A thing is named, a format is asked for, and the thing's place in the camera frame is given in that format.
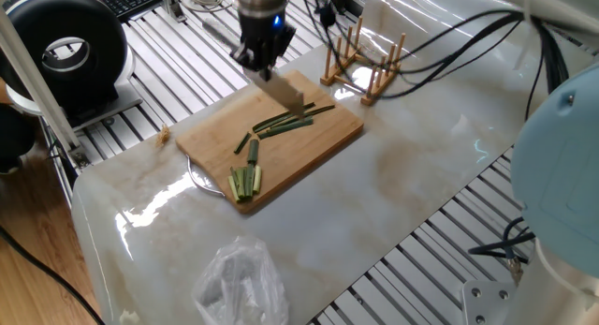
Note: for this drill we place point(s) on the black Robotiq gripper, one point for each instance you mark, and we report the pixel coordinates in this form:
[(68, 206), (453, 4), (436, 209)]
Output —
[(264, 34)]

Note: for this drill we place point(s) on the steel cleaver knife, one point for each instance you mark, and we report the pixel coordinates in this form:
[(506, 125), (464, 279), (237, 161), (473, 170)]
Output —
[(281, 93)]

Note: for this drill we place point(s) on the clear plastic bag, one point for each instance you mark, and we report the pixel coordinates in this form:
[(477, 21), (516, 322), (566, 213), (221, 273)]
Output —
[(238, 287)]

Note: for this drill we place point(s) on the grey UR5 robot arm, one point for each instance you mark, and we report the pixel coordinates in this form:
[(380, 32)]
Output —
[(557, 175)]

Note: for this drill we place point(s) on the long green garlic stalk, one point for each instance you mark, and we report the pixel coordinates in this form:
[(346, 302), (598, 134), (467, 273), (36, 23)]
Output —
[(285, 127)]

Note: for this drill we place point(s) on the short dark garlic leaf piece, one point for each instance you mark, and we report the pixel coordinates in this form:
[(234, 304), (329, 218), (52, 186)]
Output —
[(253, 152), (242, 143)]

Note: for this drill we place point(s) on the pale green garlic piece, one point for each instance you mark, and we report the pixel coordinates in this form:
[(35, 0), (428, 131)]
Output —
[(233, 189), (257, 179)]

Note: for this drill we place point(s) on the dark green garlic piece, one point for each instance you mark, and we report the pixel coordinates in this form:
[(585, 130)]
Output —
[(250, 180), (243, 182), (238, 184)]

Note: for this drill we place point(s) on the tan garlic root bit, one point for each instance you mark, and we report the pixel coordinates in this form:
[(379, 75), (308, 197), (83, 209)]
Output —
[(163, 134)]

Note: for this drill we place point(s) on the bamboo cutting board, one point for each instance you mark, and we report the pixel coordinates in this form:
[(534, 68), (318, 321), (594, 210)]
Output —
[(318, 142)]

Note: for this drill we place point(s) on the wooden peg rack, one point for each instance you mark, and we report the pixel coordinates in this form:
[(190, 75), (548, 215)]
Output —
[(369, 99)]

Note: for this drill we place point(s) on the marble pattern table mat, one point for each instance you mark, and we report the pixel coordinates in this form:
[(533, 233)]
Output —
[(351, 231)]

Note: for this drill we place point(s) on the dark rounded object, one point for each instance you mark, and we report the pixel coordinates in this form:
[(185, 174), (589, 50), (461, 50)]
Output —
[(14, 137)]

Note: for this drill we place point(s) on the short aluminium frame post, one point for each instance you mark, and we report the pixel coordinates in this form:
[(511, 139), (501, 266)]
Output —
[(173, 4)]

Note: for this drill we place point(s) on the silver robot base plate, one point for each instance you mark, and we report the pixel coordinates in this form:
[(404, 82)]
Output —
[(486, 301)]

